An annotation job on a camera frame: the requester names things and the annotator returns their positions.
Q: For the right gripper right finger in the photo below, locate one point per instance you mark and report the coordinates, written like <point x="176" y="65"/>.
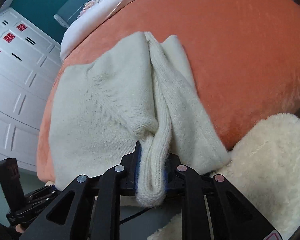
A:
<point x="213" y="208"/>

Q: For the white folded duvet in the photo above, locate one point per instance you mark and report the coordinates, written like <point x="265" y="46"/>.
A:
<point x="91" y="19"/>

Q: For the cream fluffy jacket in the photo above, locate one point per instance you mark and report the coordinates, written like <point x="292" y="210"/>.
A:
<point x="265" y="167"/>

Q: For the cream knitted cardigan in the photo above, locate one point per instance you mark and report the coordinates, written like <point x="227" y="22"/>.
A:
<point x="140" y="91"/>

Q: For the white panelled wardrobe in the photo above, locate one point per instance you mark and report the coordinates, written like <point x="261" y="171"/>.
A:
<point x="29" y="64"/>

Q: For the pink ruffled pillow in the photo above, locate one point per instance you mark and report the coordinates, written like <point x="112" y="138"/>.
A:
<point x="87" y="6"/>

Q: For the orange plush bedspread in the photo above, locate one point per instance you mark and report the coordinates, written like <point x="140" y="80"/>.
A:
<point x="244" y="54"/>

